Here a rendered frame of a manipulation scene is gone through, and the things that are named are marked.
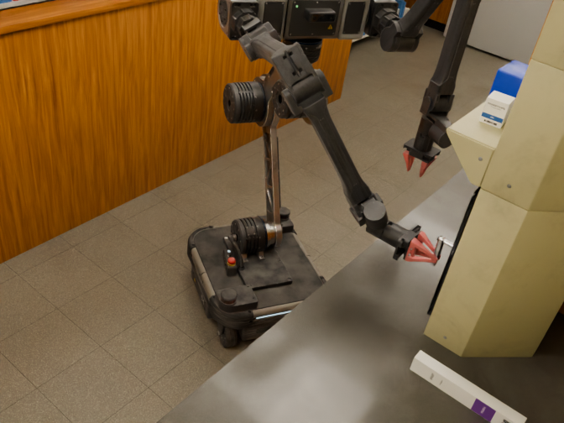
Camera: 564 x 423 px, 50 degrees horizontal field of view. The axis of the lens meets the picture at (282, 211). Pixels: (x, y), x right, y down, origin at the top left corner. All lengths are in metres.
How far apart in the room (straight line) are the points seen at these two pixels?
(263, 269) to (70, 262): 0.99
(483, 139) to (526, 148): 0.10
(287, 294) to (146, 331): 0.65
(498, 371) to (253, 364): 0.63
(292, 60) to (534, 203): 0.64
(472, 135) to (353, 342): 0.60
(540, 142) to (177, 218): 2.44
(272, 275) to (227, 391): 1.35
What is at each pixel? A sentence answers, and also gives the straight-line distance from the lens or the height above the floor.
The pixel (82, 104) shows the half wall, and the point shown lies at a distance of 3.06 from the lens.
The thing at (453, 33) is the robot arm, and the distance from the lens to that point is 1.84.
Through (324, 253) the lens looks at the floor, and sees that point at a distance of 3.33.
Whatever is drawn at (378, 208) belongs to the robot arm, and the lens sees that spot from 1.57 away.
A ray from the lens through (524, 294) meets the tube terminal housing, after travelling 1.57.
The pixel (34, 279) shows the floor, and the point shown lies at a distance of 3.12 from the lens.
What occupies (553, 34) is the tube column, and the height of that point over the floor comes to 1.77.
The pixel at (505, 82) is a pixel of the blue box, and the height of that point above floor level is 1.58.
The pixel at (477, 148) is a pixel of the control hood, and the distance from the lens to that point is 1.38.
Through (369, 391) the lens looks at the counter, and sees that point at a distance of 1.52.
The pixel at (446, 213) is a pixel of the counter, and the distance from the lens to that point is 2.16.
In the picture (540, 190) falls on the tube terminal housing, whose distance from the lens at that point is 1.37.
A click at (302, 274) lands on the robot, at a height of 0.24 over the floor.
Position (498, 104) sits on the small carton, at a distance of 1.44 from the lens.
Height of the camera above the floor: 2.10
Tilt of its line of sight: 36 degrees down
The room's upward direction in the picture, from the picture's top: 9 degrees clockwise
